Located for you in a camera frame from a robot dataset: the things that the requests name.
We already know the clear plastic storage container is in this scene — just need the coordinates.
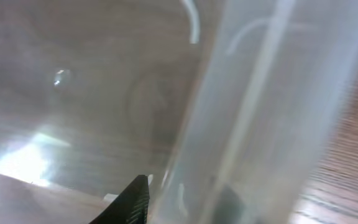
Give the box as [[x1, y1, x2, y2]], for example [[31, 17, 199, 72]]
[[0, 0, 358, 223]]

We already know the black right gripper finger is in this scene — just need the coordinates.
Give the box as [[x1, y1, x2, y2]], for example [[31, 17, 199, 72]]
[[89, 175, 150, 224]]

